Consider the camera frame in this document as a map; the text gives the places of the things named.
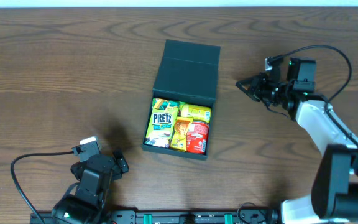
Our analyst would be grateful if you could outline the black gift box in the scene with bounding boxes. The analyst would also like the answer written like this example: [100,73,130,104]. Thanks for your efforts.
[140,39,221,161]

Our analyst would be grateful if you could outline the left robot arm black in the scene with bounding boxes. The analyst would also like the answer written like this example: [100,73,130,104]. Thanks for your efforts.
[52,150,129,223]

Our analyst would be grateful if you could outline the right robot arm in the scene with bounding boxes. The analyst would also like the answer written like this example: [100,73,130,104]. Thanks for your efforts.
[236,57,358,223]

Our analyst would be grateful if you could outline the red Pringles can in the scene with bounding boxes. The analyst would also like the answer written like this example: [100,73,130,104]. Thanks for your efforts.
[186,121,209,154]

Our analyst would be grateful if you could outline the yellow orange snack packet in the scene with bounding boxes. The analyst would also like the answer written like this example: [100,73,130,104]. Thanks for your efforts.
[170,116,193,151]

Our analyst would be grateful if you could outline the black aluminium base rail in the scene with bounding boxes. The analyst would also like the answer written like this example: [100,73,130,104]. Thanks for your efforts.
[29,208,282,224]

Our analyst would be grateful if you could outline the yellow snack can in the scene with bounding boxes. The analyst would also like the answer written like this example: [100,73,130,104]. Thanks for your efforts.
[180,103,211,124]

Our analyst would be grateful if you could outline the Pretz snack box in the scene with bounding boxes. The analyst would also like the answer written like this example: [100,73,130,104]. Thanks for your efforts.
[145,98,179,148]

